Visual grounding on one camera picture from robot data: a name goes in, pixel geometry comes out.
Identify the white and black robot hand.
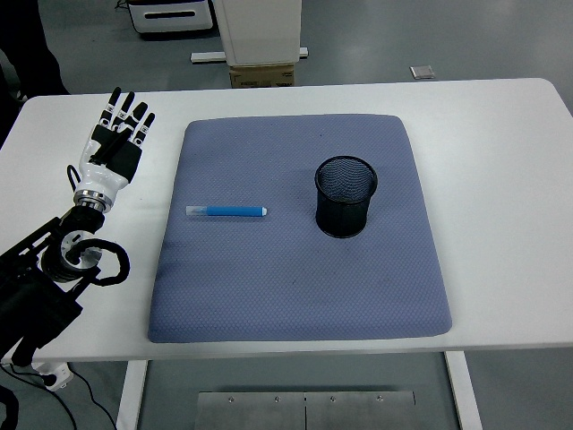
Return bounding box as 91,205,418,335
73,87,157,199

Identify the blue marker with clear cap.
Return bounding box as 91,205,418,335
185,204,269,219

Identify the black mesh pen holder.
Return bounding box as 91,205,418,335
313,155,379,239

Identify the person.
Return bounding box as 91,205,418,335
0,0,71,102

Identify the white device with black slot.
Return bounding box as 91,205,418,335
126,0,214,36

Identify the cardboard box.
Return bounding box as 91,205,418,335
228,64,296,90

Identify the white power strip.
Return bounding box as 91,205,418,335
30,361,74,393

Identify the blue-grey textured mat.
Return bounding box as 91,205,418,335
147,114,452,344

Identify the white table leg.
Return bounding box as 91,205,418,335
115,360,149,430
444,351,483,430

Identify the white pedestal base bar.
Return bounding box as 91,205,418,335
191,47,309,64

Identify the white pedestal column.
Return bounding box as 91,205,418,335
213,0,302,67

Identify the black floor cable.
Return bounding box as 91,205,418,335
70,371,120,430

